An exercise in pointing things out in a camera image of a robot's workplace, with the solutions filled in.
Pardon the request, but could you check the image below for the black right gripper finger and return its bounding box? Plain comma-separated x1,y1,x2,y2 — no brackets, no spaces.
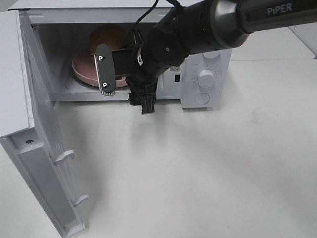
121,29,145,49
126,78,158,115

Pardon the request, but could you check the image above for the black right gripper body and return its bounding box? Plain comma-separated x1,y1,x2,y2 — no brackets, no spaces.
112,47,146,82

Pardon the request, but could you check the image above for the burger with lettuce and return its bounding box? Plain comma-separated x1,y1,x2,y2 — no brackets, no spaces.
89,24,126,52

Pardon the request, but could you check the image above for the pink round plate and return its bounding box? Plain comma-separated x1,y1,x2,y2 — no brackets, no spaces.
71,49,129,88

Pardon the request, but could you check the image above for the round white door button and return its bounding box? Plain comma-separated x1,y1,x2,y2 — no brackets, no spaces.
195,93,210,105

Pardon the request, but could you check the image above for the white microwave door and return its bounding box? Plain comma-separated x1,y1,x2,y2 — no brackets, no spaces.
0,9,87,238

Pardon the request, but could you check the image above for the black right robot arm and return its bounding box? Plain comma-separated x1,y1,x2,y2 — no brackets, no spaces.
112,0,317,114

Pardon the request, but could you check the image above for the lower white timer knob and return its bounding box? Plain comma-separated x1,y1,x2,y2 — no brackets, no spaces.
197,70,215,88

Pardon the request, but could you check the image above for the white microwave oven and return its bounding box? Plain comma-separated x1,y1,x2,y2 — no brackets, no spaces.
10,0,231,108

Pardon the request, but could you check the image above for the upper white power knob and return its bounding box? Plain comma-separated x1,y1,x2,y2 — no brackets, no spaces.
203,51,220,60

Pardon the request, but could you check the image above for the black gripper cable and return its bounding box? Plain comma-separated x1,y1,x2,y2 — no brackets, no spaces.
121,0,185,48

